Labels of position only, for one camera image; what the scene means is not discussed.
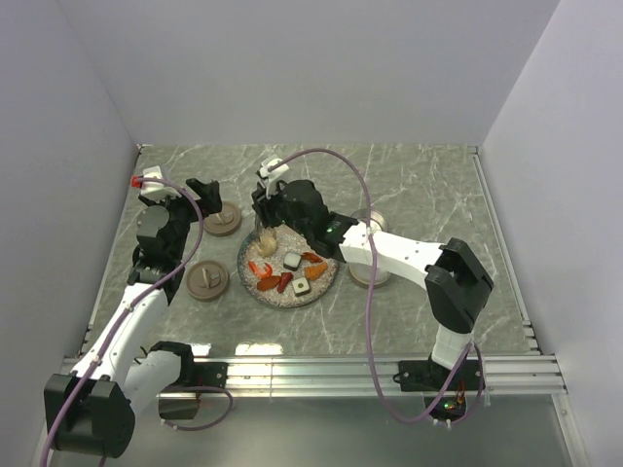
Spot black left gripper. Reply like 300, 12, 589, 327
139, 178, 221, 260

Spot beige steamed bun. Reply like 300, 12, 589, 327
255, 234, 278, 258

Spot red sauce food piece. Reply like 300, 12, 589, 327
301, 252, 322, 264

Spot white black sushi piece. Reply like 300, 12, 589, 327
282, 252, 302, 270

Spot orange fried piece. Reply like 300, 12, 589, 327
305, 262, 328, 281

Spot white sushi green dot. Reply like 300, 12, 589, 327
291, 277, 311, 297

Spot silver metal tongs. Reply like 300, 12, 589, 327
251, 180, 287, 239

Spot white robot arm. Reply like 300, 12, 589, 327
307, 215, 495, 371

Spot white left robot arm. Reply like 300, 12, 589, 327
40, 175, 222, 465

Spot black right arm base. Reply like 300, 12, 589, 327
392, 358, 486, 424

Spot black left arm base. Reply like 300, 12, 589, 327
147, 341, 229, 388

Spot round lunch container far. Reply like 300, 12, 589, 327
350, 207, 389, 233

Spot round lunch container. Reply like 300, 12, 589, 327
350, 207, 389, 233
348, 263, 391, 288

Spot round lunch container near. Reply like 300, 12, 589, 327
348, 263, 391, 288

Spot brown round lid far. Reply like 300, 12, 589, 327
203, 201, 242, 237

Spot brown round lid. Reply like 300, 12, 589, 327
203, 201, 242, 237
185, 260, 230, 302

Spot speckled ceramic plate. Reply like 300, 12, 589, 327
238, 226, 340, 308

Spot orange shrimp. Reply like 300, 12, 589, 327
248, 261, 273, 279

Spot dark red meat piece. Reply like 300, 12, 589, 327
276, 271, 293, 294

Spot brown round lid near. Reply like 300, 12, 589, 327
185, 260, 230, 302

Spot orange salmon slice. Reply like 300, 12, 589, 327
256, 275, 281, 292

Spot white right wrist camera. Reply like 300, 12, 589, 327
258, 158, 289, 197

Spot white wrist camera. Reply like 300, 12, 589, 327
130, 165, 179, 202
258, 158, 289, 197

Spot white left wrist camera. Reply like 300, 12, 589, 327
130, 165, 179, 202

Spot aluminium left side rail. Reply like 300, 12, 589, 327
77, 143, 143, 351

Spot aluminium front rail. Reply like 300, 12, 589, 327
60, 353, 568, 398

